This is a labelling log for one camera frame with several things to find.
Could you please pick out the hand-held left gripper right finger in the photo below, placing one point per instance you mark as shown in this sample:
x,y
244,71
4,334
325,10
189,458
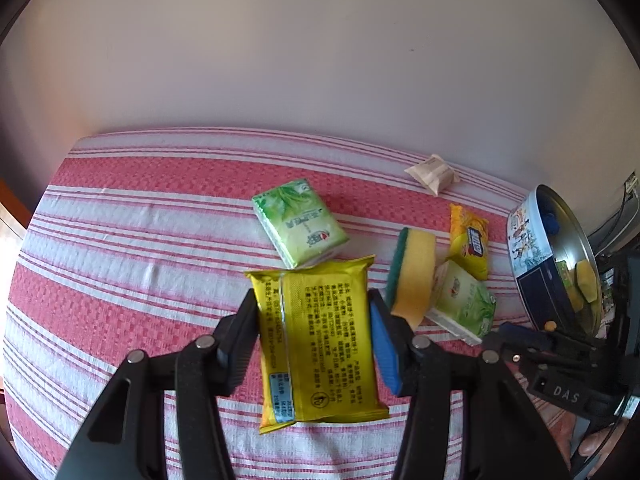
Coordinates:
x,y
387,355

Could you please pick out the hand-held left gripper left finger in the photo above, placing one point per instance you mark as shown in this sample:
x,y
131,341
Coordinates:
x,y
240,340

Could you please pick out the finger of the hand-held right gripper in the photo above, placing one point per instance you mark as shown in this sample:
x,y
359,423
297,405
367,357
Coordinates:
x,y
540,347
625,300

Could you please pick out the yellow green sponge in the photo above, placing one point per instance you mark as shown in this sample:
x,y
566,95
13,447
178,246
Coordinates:
x,y
587,280
415,280

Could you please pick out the green tissue pack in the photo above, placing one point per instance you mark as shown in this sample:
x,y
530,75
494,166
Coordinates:
x,y
300,225
564,271
465,300

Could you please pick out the large yellow wipes packet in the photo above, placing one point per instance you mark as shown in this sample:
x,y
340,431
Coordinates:
x,y
320,340

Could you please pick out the round blue cookie tin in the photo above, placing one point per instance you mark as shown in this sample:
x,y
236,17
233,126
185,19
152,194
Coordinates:
x,y
535,270

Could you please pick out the small blue packet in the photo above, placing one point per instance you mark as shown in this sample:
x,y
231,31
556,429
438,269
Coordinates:
x,y
551,221

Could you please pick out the small yellow snack packet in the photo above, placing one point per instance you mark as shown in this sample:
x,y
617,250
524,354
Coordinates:
x,y
470,242

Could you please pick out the brown snack packet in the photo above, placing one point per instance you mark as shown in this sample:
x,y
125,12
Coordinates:
x,y
432,172

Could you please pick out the person's right hand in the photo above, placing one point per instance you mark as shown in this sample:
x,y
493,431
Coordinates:
x,y
595,447

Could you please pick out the red striped tablecloth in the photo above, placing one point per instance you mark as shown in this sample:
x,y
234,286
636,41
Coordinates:
x,y
125,235

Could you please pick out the brown wooden furniture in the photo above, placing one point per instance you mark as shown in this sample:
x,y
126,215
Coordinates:
x,y
7,210

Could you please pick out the white wall socket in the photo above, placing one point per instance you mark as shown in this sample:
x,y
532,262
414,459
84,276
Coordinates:
x,y
631,181

